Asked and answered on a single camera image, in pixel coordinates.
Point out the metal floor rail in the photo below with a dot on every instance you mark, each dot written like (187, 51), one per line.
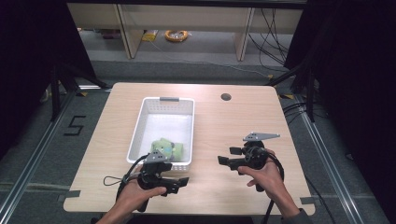
(34, 158)
(327, 161)

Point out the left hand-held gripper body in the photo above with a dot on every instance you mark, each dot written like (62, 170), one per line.
(152, 177)

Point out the light wooden shelf unit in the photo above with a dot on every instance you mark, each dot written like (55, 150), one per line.
(186, 15)

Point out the dark round table grommet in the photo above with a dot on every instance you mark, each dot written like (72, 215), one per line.
(226, 96)

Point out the white plastic basket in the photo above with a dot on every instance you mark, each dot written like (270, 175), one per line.
(165, 124)

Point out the plain green mitten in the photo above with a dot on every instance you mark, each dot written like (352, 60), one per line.
(179, 151)

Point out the person's left hand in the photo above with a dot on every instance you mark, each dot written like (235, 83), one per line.
(132, 196)

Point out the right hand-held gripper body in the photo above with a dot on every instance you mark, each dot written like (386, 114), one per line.
(255, 155)

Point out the black curtain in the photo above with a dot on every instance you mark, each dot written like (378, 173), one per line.
(31, 62)
(358, 77)

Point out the green mitten with face print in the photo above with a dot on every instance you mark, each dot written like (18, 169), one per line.
(162, 145)

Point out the black metal stand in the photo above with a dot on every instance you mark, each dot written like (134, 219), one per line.
(55, 93)
(310, 93)

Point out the yellow packet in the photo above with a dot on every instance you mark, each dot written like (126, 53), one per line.
(149, 36)

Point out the person's right hand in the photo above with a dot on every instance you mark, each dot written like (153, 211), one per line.
(269, 180)

